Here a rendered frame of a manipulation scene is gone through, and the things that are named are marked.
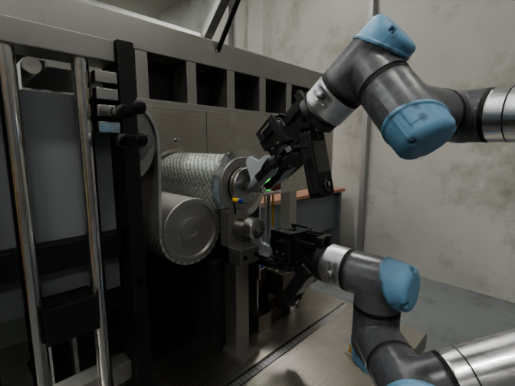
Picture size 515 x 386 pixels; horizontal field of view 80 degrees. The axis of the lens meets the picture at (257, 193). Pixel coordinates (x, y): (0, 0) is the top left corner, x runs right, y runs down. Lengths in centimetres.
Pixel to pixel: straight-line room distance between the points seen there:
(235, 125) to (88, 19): 49
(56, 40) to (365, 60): 35
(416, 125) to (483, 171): 295
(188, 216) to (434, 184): 305
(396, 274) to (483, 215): 289
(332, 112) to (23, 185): 39
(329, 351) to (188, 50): 86
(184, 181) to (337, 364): 49
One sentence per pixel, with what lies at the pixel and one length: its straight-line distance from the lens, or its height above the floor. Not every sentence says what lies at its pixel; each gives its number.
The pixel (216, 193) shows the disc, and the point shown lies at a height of 124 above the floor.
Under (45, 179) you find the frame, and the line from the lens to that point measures 38.
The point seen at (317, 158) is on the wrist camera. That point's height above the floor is 131.
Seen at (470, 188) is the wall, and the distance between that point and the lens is 338.
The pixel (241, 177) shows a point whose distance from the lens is 61.
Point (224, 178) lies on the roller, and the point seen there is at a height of 127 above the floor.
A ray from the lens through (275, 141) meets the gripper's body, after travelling 55.
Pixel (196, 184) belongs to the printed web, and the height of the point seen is 125.
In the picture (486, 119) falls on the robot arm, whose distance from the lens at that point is 51.
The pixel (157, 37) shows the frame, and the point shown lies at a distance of 96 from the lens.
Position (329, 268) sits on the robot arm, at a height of 112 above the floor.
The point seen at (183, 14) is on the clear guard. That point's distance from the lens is 102.
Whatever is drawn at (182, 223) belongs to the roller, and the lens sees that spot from 57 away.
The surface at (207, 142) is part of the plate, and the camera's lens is 99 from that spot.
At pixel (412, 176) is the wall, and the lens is 350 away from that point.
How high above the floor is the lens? 133
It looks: 9 degrees down
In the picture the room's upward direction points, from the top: straight up
